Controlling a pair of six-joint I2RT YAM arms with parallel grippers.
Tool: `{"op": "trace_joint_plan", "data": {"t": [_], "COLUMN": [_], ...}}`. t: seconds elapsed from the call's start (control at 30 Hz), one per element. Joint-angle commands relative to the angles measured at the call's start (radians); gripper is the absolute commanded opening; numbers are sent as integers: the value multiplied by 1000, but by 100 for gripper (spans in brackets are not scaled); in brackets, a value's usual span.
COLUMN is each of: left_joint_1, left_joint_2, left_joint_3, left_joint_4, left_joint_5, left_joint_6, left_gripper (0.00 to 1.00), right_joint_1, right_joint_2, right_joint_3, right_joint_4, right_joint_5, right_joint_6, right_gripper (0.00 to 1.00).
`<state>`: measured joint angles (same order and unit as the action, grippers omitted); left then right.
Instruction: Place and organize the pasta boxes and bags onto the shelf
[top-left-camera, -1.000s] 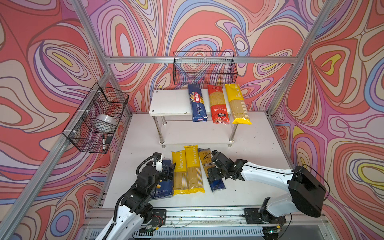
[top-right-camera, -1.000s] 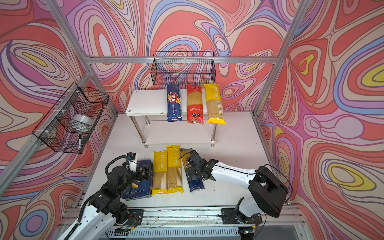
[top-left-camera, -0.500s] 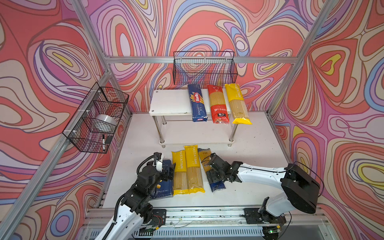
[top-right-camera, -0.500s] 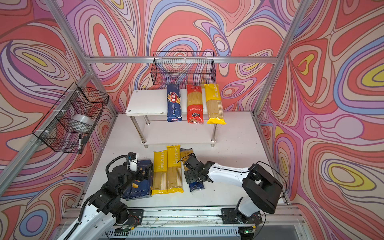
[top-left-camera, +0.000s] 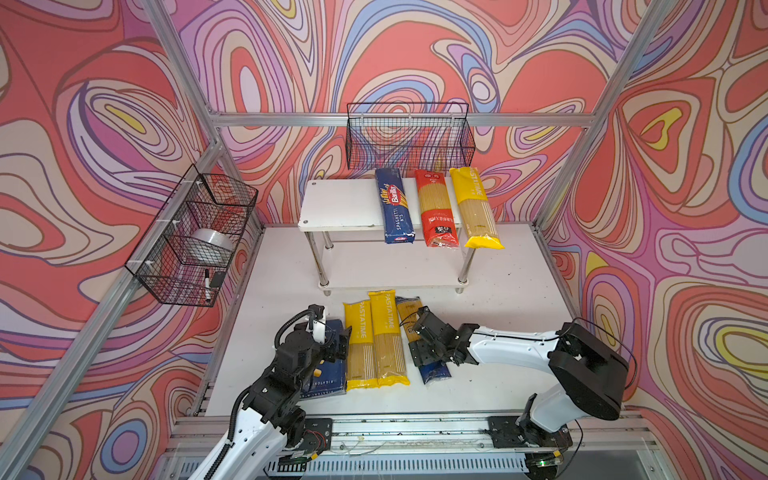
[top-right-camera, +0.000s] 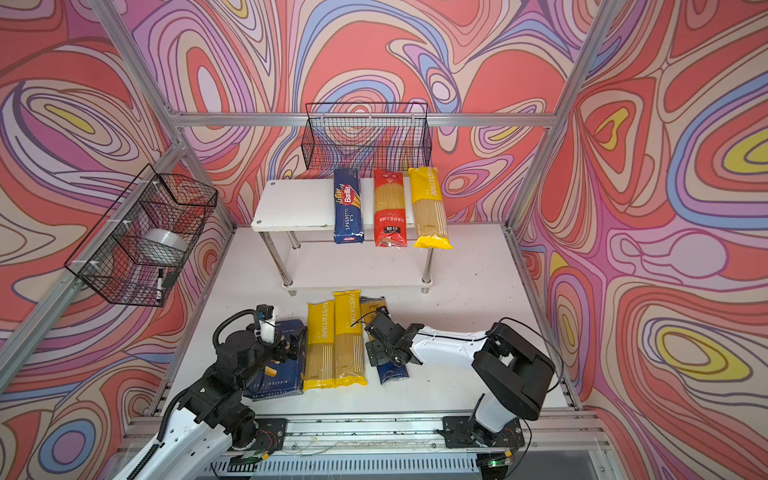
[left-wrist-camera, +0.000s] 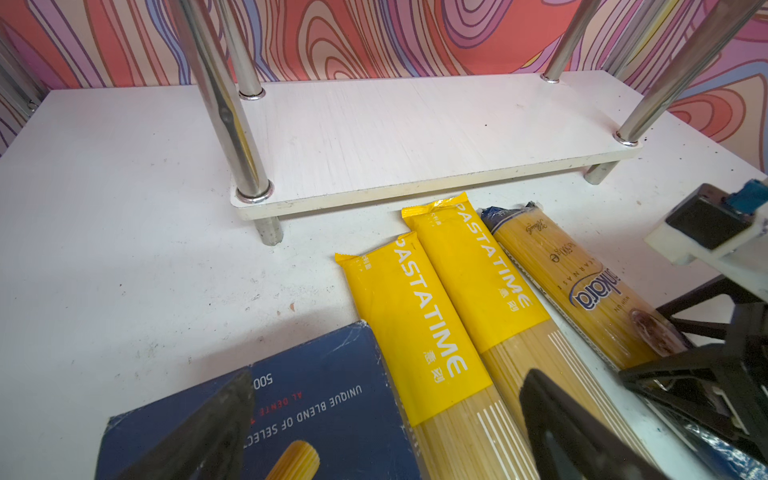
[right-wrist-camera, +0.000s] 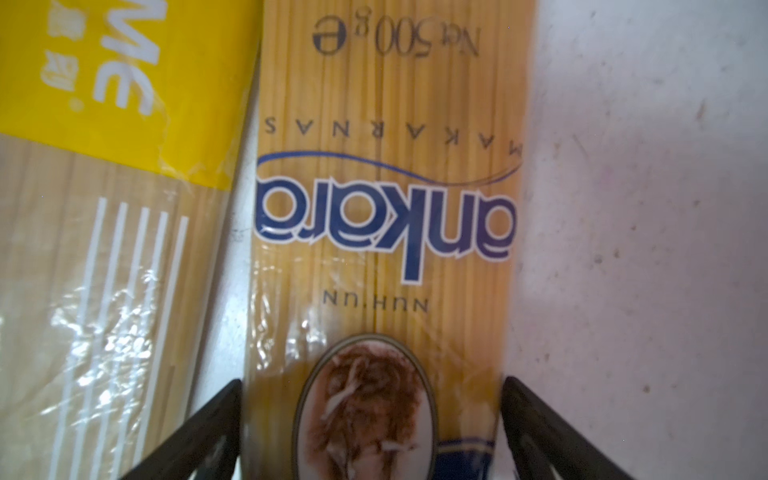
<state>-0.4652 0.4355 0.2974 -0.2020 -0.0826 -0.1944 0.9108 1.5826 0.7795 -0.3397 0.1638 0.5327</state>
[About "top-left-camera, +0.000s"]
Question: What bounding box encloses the blue Ankara spaghetti bag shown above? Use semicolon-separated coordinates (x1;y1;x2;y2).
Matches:
396;296;452;385

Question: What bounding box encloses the yellow pastatime bag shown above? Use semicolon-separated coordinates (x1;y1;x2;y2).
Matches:
368;290;410;387
450;167;504;250
344;300;378;391

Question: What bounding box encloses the blue Barilla spaghetti box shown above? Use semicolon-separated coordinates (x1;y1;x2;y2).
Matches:
375;168;416;244

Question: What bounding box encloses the red spaghetti bag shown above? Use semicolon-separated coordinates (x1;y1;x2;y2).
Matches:
415;170;459;248

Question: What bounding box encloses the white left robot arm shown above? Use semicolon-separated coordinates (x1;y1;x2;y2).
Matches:
191;304;353;479

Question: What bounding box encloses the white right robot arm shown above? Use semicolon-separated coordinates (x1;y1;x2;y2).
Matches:
412;306;629;434

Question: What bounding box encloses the white two-tier shelf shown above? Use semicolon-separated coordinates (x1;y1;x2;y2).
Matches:
298;179;475;295

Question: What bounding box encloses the blue Barilla rigatoni box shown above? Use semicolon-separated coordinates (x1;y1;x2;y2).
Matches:
299;319;349;400

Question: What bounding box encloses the silver tape roll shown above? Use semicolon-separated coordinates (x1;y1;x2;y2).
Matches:
192;228;235;251

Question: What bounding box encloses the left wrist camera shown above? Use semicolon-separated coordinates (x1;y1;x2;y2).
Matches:
308;304;327;344

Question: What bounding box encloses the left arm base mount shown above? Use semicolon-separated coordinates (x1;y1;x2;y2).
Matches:
286;417;333;456

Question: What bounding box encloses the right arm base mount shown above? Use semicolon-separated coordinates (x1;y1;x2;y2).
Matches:
486;416;573;450

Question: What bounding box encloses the black wire basket left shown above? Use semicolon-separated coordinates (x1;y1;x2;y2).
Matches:
125;166;258;307

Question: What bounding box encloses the black wire basket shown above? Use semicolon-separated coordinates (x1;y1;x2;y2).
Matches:
125;166;258;307
345;100;476;176

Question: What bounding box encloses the black wire basket back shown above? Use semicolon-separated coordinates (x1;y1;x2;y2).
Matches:
345;100;476;176

